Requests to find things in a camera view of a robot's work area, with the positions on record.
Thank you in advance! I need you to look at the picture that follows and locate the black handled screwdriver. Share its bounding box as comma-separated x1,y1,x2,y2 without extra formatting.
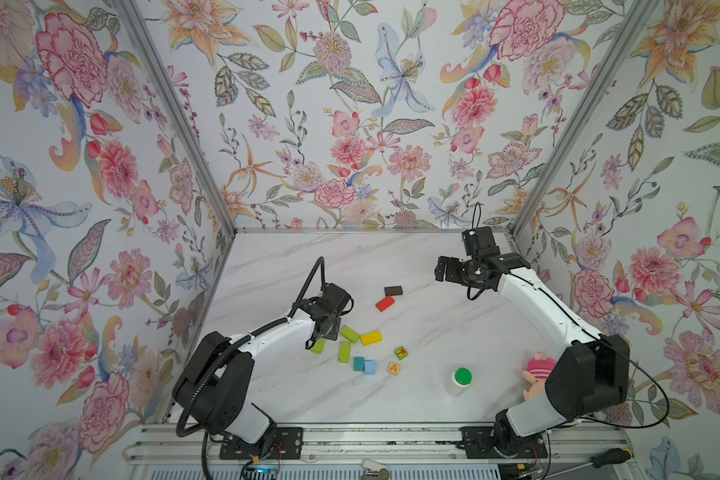
542,448,632,479

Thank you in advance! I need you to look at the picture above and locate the wood cube letter A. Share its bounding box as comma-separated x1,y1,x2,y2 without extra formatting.
387,362,401,376

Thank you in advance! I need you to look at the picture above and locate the white bottle green cap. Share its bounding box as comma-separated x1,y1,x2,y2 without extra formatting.
445,367,473,397

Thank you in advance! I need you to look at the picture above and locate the yellow wood block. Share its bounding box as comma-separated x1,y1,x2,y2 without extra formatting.
360,330,383,346

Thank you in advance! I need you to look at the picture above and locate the red wood block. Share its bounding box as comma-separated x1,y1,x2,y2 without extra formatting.
375,296,395,312

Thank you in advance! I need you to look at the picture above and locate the light blue cube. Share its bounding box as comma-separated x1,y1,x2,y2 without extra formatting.
363,360,377,375

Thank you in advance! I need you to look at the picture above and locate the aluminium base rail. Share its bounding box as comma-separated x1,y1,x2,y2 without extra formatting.
122,421,637,466

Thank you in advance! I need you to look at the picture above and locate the green block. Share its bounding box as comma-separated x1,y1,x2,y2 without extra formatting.
338,341,352,364
340,326,361,344
310,338,326,355

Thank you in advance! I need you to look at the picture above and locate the brown wood block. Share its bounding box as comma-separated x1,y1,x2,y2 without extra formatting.
384,286,404,297

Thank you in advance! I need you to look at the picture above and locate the green cube red print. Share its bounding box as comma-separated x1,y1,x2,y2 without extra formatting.
395,346,408,360

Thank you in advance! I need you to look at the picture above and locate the teal cube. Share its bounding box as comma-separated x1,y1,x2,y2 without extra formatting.
353,357,365,372

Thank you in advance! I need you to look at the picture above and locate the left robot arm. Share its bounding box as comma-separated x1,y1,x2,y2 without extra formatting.
172,283,354,446

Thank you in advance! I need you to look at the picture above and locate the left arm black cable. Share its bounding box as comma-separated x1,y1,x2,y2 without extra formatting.
175,256,327,480

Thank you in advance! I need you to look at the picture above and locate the pink plush toy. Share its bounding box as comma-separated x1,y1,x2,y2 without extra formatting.
521,352,557,401

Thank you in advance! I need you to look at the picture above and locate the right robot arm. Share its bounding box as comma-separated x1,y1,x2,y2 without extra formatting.
434,226,630,457

